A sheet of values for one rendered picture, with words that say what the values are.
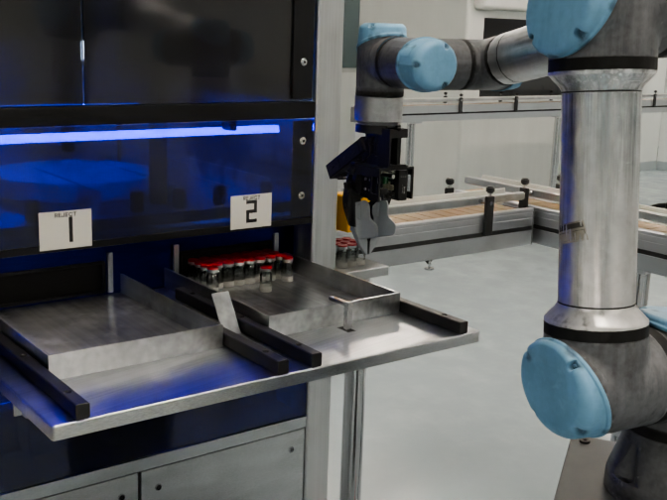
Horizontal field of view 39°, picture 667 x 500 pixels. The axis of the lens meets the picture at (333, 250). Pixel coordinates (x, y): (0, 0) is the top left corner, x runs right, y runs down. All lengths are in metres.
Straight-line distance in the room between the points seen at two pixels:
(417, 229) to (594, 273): 1.06
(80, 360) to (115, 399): 0.10
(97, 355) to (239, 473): 0.60
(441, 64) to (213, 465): 0.86
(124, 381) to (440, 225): 1.04
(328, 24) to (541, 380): 0.87
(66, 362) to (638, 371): 0.71
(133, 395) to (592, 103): 0.65
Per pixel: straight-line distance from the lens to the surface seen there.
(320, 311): 1.49
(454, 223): 2.17
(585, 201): 1.06
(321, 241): 1.79
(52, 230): 1.53
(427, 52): 1.36
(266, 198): 1.70
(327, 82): 1.76
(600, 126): 1.06
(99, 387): 1.27
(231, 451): 1.82
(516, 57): 1.37
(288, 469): 1.91
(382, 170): 1.46
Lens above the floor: 1.34
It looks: 13 degrees down
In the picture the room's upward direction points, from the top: 2 degrees clockwise
